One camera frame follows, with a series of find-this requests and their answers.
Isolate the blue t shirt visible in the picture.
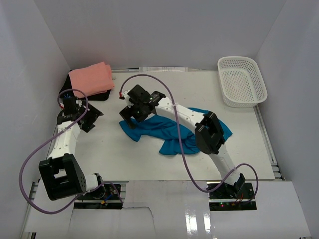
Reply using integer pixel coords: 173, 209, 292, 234
118, 107, 233, 155

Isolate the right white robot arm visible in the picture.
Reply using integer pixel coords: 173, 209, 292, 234
119, 85, 245, 199

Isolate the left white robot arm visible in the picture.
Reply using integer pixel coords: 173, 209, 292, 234
39, 97, 105, 201

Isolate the white paper label strip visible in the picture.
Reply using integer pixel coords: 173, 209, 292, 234
139, 67, 188, 73

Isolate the folded pink t shirt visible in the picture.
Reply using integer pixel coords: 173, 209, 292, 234
68, 62, 115, 96

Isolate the white cardboard front cover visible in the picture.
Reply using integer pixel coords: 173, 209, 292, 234
25, 181, 311, 239

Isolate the white plastic basket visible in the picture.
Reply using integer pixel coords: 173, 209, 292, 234
217, 56, 268, 108

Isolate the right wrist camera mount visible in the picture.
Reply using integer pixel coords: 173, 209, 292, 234
59, 100, 82, 109

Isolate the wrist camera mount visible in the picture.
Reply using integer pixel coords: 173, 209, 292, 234
59, 100, 82, 109
119, 90, 133, 108

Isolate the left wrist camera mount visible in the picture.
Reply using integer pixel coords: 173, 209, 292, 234
119, 90, 133, 108

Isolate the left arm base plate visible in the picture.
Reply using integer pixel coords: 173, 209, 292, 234
74, 184, 126, 210

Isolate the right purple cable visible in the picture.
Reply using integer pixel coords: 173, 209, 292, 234
119, 74, 259, 203

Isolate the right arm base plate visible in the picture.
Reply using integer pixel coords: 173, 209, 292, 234
209, 183, 257, 212

